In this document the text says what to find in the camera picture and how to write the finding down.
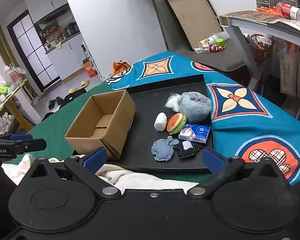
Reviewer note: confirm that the white lower kitchen cabinet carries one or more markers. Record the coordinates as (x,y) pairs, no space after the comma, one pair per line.
(70,57)

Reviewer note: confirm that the white kitchen cabinet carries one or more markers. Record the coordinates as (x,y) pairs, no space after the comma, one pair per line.
(70,57)
(45,2)

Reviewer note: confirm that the blue tissue packet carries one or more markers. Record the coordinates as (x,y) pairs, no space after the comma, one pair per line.
(195,133)

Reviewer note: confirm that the black laptop bag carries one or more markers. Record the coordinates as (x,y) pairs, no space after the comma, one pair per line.
(75,95)

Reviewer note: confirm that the beige tote bag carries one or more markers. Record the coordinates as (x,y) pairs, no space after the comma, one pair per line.
(288,70)

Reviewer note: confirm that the red basket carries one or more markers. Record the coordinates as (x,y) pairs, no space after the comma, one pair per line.
(261,48)

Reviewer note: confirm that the orange cardboard box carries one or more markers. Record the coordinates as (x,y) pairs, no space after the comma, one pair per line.
(90,70)

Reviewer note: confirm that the yellow round table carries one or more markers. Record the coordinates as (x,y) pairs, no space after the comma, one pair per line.
(12,97)

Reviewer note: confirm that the brown cardboard box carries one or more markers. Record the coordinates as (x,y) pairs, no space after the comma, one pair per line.
(115,130)

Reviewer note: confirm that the hamburger squishy toy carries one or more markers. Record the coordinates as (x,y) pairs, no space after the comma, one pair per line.
(176,123)

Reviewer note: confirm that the clear plastic bottle red label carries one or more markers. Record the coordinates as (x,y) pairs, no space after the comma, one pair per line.
(292,12)

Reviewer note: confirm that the black framed brown board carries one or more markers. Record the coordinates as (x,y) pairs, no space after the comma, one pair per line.
(192,17)

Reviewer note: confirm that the white upper kitchen cabinet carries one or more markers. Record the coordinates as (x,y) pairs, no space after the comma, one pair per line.
(45,2)

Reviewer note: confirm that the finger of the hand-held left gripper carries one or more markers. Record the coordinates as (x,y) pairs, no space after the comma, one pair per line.
(21,137)
(31,145)

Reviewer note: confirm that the brown printed paper mat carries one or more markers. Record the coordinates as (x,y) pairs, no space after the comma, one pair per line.
(255,17)

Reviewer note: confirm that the grey fluffy plush toy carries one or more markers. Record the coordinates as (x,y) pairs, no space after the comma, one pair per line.
(195,107)

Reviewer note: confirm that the green toy cup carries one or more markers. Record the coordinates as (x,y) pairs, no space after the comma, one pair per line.
(221,42)

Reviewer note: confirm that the clear bag of white stuffing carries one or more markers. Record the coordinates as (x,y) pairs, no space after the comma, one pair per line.
(172,103)

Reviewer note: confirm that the white plastic jar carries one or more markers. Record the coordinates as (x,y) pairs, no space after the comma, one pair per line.
(208,41)

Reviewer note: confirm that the green cloth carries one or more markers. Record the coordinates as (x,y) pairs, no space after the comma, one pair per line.
(57,125)

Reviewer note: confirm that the black framed glass door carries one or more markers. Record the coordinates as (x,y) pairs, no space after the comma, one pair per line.
(32,52)

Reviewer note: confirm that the black tray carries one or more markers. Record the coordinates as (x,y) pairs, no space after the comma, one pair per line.
(145,105)

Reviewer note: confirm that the black slipper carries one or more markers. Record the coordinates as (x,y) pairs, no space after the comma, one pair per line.
(59,100)
(52,104)

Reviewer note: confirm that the white rack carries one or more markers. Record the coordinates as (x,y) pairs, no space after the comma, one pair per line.
(92,60)

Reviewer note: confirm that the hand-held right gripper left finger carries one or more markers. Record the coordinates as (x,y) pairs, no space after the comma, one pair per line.
(95,158)

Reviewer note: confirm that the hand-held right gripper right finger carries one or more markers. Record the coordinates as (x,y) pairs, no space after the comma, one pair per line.
(213,162)

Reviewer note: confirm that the grey desk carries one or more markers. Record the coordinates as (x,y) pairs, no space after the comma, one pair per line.
(265,28)

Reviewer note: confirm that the orange bag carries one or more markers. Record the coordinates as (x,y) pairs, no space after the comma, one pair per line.
(121,68)

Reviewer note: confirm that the white charger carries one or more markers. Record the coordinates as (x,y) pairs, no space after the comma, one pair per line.
(198,50)

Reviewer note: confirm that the grey padded bench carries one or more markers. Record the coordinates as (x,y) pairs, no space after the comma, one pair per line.
(225,57)

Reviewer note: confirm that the white towel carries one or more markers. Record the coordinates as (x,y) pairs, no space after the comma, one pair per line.
(140,177)

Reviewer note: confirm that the yellow slipper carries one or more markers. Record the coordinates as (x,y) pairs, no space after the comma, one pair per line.
(84,83)
(72,90)

